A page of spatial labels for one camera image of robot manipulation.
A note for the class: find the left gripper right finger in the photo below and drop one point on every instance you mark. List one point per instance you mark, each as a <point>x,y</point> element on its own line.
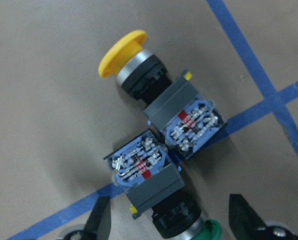
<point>244,221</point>

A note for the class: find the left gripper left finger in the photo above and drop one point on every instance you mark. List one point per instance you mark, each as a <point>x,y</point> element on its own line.
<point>98,224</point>

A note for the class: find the green mushroom push button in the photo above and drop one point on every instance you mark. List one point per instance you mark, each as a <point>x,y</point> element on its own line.
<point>145,170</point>

